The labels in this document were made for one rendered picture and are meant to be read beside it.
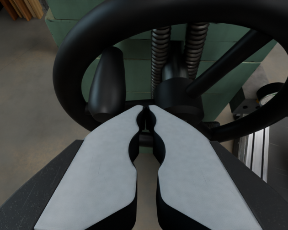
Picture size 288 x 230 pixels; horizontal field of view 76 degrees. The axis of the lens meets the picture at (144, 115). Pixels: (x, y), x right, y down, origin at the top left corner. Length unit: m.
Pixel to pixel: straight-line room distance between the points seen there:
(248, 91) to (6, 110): 1.29
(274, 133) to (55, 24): 0.99
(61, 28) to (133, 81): 0.20
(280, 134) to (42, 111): 1.31
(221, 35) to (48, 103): 1.16
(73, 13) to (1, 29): 1.63
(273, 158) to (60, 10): 0.95
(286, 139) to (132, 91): 0.81
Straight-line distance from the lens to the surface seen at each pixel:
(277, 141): 1.07
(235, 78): 0.52
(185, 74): 0.25
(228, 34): 0.28
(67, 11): 0.38
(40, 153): 1.18
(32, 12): 1.96
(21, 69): 1.58
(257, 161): 0.95
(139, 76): 0.46
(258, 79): 0.60
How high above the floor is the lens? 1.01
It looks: 62 degrees down
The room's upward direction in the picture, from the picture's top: 3 degrees clockwise
